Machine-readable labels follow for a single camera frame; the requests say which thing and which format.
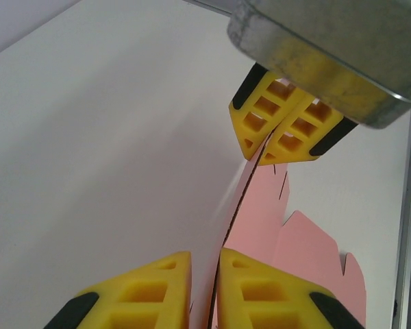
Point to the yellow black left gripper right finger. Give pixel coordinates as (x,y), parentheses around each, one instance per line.
(260,294)

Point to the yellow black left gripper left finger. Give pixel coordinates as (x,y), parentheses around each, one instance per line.
(147,294)

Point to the pink paper box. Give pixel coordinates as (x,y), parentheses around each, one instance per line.
(260,212)

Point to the aluminium side frame rail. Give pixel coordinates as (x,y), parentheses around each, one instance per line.
(409,222)

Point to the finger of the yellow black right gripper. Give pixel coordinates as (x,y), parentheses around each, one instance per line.
(301,137)
(250,113)

